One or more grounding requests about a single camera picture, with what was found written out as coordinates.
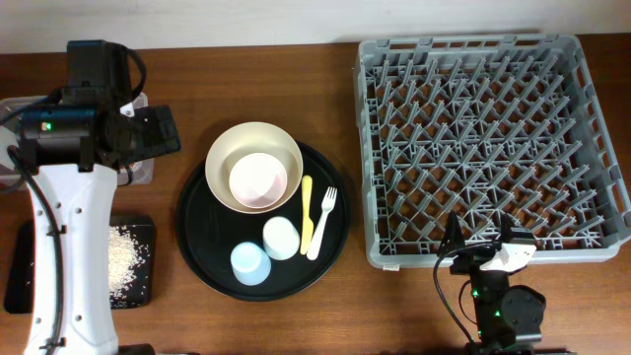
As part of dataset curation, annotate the light blue plastic cup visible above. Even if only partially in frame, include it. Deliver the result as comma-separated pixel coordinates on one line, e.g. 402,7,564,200
230,242,271,286

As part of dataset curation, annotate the large beige bowl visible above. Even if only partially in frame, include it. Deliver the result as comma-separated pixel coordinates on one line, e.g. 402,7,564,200
204,121,304,214

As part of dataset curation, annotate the clear plastic waste bin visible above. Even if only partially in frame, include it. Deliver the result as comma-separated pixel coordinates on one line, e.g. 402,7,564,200
1,96,154,188

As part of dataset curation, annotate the yellow plastic knife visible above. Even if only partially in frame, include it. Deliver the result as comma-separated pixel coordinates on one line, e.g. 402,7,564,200
300,176,314,255

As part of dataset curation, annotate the white plastic fork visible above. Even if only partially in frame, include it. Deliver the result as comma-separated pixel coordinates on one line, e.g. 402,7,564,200
307,186,337,260

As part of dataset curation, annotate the black rectangular tray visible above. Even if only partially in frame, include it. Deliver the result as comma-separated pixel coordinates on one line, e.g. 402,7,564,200
4,215,156,314

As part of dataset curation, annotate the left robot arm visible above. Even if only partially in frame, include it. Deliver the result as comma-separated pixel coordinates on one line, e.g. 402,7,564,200
7,39,181,354

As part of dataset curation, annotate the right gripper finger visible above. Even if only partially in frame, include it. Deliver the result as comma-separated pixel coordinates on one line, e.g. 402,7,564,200
499,214,532,243
437,211,465,257

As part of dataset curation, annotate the small pink bowl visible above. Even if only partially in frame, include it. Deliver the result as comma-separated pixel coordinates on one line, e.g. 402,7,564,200
229,153,288,209

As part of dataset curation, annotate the pile of rice grains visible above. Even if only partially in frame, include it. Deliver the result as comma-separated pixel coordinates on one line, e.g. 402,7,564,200
108,226,149,299

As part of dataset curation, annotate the grey plastic dishwasher rack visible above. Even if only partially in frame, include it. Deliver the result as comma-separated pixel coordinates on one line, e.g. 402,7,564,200
353,34,630,270

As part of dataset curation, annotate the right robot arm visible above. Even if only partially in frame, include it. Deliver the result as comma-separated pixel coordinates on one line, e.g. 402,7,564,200
433,211,546,354

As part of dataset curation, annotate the white plastic cup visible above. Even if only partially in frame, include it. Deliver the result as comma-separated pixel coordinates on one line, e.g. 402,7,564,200
262,216,300,260

